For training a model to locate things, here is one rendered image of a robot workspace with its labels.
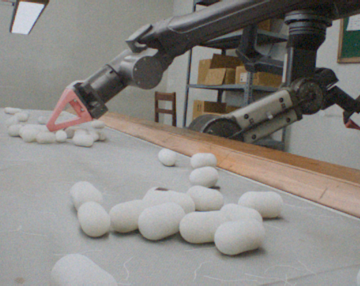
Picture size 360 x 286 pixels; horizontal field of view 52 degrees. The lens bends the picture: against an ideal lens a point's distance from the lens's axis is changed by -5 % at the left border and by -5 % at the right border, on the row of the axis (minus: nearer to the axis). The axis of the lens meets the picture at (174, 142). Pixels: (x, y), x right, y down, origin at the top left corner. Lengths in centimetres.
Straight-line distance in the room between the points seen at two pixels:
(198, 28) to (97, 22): 468
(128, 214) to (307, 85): 93
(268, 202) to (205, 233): 8
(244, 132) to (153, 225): 80
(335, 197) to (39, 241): 26
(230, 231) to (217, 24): 48
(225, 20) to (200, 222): 46
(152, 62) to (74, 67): 457
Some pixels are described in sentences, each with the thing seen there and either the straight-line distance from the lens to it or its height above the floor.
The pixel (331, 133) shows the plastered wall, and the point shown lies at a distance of 293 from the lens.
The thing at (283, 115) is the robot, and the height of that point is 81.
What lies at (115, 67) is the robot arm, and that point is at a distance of 70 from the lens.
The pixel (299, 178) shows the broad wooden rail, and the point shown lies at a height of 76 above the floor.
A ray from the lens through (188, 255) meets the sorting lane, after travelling 22.
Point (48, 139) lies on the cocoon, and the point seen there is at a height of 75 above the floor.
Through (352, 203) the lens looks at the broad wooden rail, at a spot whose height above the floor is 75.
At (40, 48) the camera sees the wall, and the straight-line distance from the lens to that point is 516.
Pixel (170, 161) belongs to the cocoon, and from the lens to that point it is 49.
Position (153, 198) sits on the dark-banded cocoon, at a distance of 27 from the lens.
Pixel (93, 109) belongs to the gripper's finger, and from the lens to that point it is 66.
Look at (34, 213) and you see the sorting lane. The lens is 28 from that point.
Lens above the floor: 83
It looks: 6 degrees down
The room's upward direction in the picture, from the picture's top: 5 degrees clockwise
